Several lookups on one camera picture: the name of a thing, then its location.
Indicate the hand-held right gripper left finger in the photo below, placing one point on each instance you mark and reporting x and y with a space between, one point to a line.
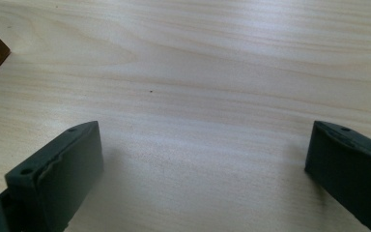
58 174

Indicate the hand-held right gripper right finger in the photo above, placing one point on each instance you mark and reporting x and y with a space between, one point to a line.
354 167

